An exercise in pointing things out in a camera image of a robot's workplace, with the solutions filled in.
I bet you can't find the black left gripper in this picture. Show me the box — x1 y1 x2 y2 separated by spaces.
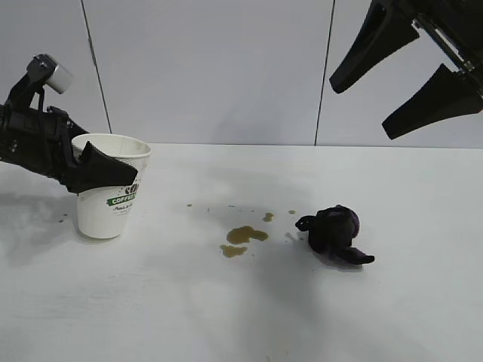
0 105 139 194

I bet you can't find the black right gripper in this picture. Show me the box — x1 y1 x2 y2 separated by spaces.
329 0 483 140

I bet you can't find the white paper coffee cup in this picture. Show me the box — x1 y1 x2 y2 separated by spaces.
70 132 152 240

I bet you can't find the dark purple cloth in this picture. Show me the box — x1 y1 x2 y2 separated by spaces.
294 204 376 267

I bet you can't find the medium brown coffee puddle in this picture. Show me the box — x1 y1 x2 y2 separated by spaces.
220 244 248 259

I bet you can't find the large brown coffee puddle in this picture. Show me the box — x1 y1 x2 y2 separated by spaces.
226 225 269 245

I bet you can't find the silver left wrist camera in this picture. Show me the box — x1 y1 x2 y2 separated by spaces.
5 54 75 110

